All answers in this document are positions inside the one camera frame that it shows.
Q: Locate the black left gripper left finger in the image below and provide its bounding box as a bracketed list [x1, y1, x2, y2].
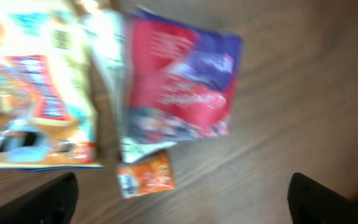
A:
[0, 172, 79, 224]

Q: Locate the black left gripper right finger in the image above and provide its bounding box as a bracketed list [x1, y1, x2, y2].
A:
[287, 172, 358, 224]

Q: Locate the yellow snack bag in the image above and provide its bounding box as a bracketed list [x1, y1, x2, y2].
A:
[0, 0, 100, 169]

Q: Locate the small orange box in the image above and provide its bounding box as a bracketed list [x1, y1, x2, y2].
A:
[117, 150, 175, 198]

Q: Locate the red purple pad package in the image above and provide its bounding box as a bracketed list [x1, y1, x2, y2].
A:
[127, 9, 244, 144]

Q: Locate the white floral tube gold cap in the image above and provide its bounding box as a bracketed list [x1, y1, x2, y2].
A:
[81, 9, 176, 163]

